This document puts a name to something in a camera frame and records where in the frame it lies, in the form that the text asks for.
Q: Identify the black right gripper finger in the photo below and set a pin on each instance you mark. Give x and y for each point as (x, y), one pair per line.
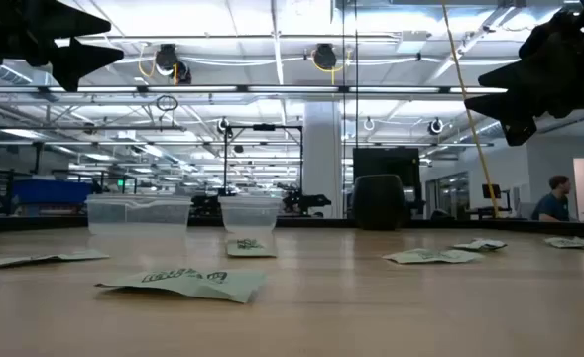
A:
(512, 77)
(512, 116)

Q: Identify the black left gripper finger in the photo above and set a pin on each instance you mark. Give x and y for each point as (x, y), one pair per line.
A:
(58, 20)
(81, 59)

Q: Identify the pale sweetener packet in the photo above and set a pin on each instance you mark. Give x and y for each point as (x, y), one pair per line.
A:
(571, 242)
(480, 244)
(430, 256)

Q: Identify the green sweetener packet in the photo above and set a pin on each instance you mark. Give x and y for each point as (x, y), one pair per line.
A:
(251, 248)
(192, 285)
(34, 259)

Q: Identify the black background robot arm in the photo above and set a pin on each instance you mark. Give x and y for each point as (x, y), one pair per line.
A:
(206, 204)
(304, 201)

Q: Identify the small monitor on stand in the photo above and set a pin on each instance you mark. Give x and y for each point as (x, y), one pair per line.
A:
(491, 191)

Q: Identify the person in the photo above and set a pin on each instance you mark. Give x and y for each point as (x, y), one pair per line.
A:
(554, 205)

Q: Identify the black monitor screen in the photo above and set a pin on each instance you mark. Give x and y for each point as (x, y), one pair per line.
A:
(385, 161)

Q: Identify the blue plastic bin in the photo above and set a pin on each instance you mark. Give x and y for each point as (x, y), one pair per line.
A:
(48, 192)

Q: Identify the dark green cup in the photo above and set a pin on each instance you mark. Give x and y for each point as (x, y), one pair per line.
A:
(378, 201)

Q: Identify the clear rectangular plastic bin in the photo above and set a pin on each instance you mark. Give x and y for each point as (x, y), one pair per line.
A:
(138, 215)

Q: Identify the white building column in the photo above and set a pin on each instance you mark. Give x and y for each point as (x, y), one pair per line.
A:
(321, 149)

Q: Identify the long ceiling light bar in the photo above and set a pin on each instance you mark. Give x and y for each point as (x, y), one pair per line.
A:
(291, 89)

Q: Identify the clear round plastic bin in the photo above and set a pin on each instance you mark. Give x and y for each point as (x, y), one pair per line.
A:
(249, 213)

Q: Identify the black background station frame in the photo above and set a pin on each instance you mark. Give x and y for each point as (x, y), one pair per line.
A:
(226, 158)

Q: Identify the black metal table frame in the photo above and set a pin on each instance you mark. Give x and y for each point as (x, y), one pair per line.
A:
(321, 222)

